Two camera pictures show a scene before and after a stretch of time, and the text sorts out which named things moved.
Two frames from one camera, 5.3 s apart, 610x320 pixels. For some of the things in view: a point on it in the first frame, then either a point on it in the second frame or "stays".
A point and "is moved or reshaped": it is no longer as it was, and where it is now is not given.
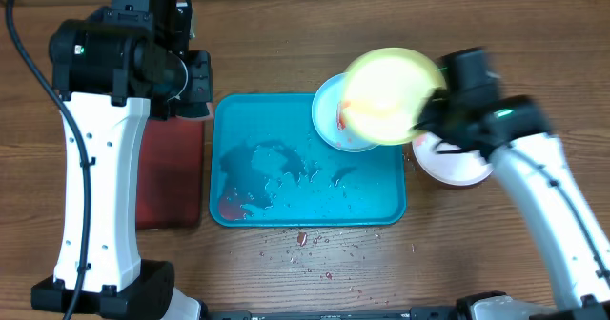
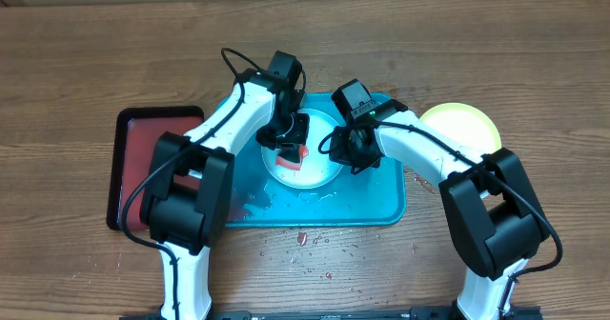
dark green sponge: x=192 y=110 to x=290 y=156
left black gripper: x=201 y=74 to x=301 y=138
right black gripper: x=431 y=122 to x=348 y=157
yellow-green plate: x=384 y=91 is moved or reshaped
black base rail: x=379 y=313 stays
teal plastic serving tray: x=270 y=166 stays
